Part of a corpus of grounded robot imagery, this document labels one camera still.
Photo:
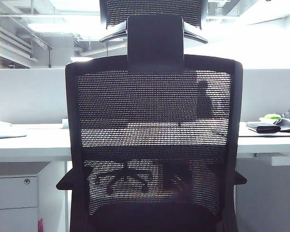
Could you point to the black mesh office chair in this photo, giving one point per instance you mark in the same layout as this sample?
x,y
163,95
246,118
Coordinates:
x,y
155,43

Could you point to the black star chair base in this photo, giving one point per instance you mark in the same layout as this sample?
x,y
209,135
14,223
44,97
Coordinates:
x,y
128,175

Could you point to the dark box under desk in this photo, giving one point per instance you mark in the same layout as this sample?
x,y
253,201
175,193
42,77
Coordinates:
x,y
176,174

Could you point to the dark object behind mesh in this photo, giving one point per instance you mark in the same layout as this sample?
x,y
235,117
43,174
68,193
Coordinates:
x,y
205,104

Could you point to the white partition clamp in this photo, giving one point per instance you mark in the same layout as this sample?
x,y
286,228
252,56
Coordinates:
x,y
65,123

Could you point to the black flat case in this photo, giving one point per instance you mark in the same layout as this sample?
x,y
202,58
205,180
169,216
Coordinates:
x,y
263,127

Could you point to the white desk partition screen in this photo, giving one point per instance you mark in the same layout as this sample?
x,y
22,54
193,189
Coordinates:
x,y
26,96

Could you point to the green round object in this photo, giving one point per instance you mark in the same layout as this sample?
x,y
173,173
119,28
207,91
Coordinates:
x,y
271,116

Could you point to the round silver cabinet lock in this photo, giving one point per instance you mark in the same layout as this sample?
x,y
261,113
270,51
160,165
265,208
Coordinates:
x,y
26,181

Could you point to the flat stack of papers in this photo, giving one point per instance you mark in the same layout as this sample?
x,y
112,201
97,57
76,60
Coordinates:
x,y
4,134

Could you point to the grey computer mouse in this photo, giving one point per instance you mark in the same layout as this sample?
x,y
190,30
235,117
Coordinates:
x,y
287,124

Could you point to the white crumpled bag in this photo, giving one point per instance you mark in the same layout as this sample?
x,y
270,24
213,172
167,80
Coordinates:
x,y
1,124

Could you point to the pink item beside cabinet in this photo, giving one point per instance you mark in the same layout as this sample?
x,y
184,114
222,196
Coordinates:
x,y
41,224

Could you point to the white drawer cabinet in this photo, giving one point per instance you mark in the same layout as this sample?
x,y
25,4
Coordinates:
x,y
12,193

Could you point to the white under-desk bracket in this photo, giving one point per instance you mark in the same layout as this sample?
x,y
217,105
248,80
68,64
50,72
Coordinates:
x,y
281,161

